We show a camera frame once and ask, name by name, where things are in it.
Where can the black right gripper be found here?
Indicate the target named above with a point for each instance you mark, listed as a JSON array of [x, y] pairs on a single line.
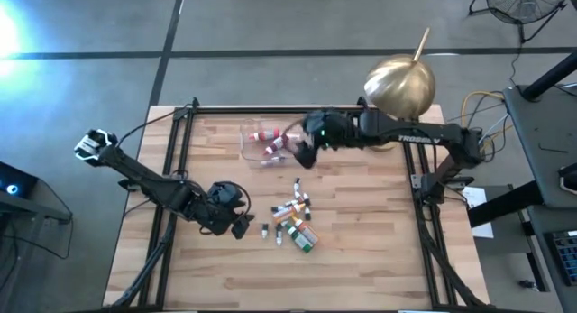
[[329, 123]]

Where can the black aluminium table frame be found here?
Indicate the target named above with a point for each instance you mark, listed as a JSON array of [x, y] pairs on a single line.
[[248, 110]]

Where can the grey side desk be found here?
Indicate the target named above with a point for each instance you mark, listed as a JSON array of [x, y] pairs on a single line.
[[541, 123]]

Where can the black box with blue light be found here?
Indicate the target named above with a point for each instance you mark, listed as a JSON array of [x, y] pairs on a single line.
[[15, 182]]

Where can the large red-capped dye bottle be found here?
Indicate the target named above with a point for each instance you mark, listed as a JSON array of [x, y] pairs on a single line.
[[266, 135]]

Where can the white bottle red cap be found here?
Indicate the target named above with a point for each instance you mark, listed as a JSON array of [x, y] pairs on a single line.
[[279, 236]]

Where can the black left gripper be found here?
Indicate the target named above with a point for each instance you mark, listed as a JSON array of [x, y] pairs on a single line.
[[216, 220]]

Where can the clear plastic bin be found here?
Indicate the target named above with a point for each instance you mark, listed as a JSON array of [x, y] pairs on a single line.
[[250, 155]]

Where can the small black-banded dye bottle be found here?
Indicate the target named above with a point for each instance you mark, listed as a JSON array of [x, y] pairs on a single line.
[[264, 230], [290, 203]]

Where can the large green dye bottle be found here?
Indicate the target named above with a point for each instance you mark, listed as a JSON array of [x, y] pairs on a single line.
[[299, 240]]

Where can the white paper sheet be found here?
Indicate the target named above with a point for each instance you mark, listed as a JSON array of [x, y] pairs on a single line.
[[478, 205]]

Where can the large orange yellow-tipped bottle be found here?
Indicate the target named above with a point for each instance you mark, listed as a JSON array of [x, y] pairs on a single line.
[[306, 231]]

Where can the black keyboard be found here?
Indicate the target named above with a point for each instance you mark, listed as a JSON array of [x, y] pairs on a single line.
[[565, 256]]

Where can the black hex key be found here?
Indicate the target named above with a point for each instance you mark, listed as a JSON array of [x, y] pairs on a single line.
[[552, 150]]

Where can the large yellow-banded orange bottle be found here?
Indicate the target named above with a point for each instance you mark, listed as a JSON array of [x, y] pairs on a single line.
[[288, 213]]

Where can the brass dome lamp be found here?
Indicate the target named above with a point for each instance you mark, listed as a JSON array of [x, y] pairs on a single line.
[[399, 85]]

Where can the small dark blue dye bottle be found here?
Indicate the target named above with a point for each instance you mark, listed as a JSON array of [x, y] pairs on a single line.
[[308, 214]]

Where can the small white-capped dye bottle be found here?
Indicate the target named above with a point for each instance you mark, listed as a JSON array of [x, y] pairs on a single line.
[[297, 187], [306, 199]]

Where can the black floor fan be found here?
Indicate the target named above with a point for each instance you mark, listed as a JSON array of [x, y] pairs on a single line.
[[525, 4]]

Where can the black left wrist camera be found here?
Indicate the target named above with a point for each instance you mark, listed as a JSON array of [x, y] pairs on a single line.
[[225, 193]]

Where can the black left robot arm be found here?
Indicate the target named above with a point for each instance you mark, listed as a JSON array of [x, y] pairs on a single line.
[[144, 180]]

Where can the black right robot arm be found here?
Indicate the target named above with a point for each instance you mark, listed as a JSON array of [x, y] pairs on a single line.
[[419, 133]]

